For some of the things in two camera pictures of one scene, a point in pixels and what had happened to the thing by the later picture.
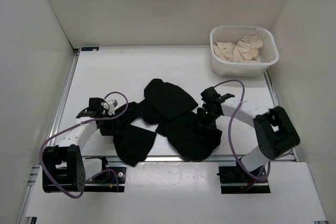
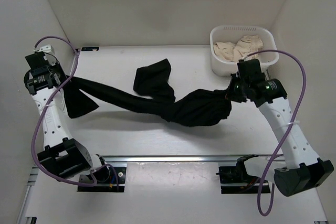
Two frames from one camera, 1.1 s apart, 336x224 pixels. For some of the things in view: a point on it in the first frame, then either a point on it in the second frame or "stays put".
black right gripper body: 205,117 → 238,91
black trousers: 169,110 → 154,93
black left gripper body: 108,127 → 57,68
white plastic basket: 268,54 stays put
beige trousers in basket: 245,50 stays put
